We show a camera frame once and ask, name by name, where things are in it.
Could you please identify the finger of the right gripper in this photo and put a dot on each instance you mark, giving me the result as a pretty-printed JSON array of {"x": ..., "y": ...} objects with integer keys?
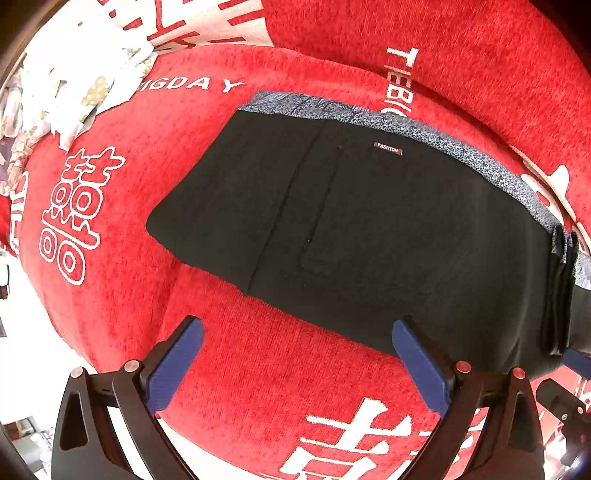
[{"x": 578, "y": 362}]

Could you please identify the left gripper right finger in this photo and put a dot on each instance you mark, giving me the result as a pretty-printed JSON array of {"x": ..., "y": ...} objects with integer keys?
[{"x": 510, "y": 445}]

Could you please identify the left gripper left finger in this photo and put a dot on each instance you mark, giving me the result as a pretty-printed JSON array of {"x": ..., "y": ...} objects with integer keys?
[{"x": 85, "y": 443}]

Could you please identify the black pants grey waistband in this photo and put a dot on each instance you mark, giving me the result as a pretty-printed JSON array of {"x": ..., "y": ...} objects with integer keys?
[{"x": 350, "y": 219}]

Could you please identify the red wedding bedspread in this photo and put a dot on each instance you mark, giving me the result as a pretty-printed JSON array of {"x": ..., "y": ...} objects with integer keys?
[{"x": 270, "y": 393}]

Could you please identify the patterned white pajamas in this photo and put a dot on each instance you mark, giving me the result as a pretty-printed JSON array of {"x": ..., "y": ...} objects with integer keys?
[{"x": 60, "y": 88}]

